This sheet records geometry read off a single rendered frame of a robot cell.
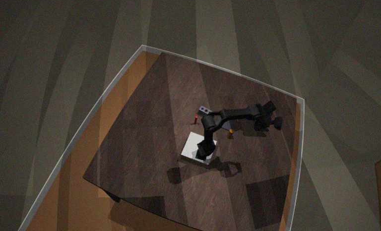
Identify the orange cylinder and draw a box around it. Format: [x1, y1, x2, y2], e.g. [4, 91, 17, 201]
[227, 129, 234, 139]

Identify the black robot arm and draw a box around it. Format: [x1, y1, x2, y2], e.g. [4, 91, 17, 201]
[195, 101, 276, 161]

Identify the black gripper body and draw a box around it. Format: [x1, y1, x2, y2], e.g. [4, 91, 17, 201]
[254, 115, 283, 131]

